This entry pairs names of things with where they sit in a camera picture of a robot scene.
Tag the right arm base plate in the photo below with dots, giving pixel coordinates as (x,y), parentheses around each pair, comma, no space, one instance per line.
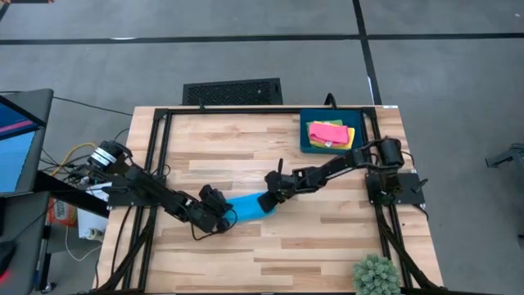
(409,196)

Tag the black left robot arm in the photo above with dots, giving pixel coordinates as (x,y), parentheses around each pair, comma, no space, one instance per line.
(151,190)

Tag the grey desk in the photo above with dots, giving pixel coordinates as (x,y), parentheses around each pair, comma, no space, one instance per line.
(20,246)

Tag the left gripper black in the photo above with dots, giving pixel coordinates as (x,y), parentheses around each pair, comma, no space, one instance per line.
(210,211)

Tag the light blue microfiber towel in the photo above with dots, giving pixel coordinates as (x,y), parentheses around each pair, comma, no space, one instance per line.
(245,209)

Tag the small green artificial plant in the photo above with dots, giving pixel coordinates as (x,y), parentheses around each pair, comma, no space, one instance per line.
(376,276)

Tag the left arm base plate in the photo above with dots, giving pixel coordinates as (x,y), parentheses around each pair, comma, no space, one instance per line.
(118,200)

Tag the orange box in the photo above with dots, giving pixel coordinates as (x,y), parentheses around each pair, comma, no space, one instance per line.
(61,213)

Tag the pink microfiber towel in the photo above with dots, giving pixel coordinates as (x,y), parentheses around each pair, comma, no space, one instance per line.
(329,133)

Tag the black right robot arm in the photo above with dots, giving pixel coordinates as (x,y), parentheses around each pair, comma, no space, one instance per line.
(335,164)

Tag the white box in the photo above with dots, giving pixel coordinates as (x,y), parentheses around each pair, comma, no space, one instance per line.
(88,219)

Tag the black aluminium table frame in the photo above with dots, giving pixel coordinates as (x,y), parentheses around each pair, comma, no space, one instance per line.
(184,111)

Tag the black perforated computer case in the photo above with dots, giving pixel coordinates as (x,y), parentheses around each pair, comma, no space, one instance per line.
(233,92)

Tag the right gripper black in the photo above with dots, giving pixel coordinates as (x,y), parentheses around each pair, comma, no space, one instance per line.
(280,184)

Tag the yellow microfiber towel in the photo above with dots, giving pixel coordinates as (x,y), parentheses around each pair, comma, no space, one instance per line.
(351,138)

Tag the dark blue bin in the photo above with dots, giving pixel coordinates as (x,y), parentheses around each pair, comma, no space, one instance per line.
(357,119)

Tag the monitor with blue screen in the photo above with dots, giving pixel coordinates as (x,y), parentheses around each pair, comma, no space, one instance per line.
(16,155)

